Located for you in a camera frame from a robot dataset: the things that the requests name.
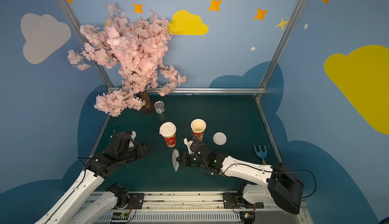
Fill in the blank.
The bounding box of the translucent paper sheet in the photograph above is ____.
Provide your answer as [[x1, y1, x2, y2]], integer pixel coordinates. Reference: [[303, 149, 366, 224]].
[[172, 149, 179, 172]]

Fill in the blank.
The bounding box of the white lid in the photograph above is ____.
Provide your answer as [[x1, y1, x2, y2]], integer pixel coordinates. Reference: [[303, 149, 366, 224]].
[[213, 132, 227, 146], [159, 122, 176, 138]]

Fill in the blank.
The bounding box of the red paper cup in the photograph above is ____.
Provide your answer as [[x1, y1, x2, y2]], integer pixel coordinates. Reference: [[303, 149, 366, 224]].
[[190, 119, 207, 142], [159, 122, 176, 148]]

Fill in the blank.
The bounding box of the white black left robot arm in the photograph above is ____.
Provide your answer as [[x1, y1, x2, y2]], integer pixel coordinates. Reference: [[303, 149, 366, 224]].
[[37, 131, 147, 224]]

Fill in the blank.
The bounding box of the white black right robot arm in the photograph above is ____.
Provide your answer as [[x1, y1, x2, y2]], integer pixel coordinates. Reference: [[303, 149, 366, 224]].
[[172, 141, 305, 214]]

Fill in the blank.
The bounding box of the small silver tin can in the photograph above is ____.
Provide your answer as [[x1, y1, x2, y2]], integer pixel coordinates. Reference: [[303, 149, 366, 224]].
[[154, 100, 165, 114]]

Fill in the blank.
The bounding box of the small green circuit board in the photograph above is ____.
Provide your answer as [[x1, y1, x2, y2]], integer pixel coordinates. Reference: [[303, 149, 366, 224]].
[[109, 212, 130, 224]]

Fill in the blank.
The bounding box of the pink cherry blossom tree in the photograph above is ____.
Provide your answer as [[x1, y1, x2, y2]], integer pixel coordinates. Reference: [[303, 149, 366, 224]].
[[67, 3, 186, 117]]

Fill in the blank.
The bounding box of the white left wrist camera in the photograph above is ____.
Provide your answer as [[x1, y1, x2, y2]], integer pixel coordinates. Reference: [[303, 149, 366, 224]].
[[128, 131, 136, 149]]

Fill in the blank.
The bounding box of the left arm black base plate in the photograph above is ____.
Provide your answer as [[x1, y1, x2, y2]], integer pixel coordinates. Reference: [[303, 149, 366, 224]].
[[113, 193, 145, 210]]

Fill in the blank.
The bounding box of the aluminium front rail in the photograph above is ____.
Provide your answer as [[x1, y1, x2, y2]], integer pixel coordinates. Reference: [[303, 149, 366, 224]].
[[68, 191, 313, 224]]

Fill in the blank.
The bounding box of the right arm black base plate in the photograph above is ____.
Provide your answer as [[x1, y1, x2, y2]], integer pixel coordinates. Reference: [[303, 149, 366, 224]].
[[222, 192, 264, 209]]

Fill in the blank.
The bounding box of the blue garden fork wooden handle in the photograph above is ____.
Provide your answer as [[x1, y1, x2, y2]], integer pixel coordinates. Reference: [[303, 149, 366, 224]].
[[253, 146, 267, 165]]

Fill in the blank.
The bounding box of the aluminium frame back bar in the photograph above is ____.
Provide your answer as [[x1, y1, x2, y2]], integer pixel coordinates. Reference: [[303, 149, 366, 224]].
[[107, 87, 267, 95]]

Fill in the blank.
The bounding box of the aluminium frame left post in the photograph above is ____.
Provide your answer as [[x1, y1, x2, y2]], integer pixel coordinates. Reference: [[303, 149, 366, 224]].
[[56, 0, 113, 87]]

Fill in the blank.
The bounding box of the aluminium frame post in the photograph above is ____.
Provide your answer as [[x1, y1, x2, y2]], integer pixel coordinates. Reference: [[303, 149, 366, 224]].
[[56, 0, 113, 87], [255, 0, 308, 102]]

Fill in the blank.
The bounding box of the aluminium frame right post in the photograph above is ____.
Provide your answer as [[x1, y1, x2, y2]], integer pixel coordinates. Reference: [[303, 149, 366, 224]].
[[255, 0, 308, 102]]

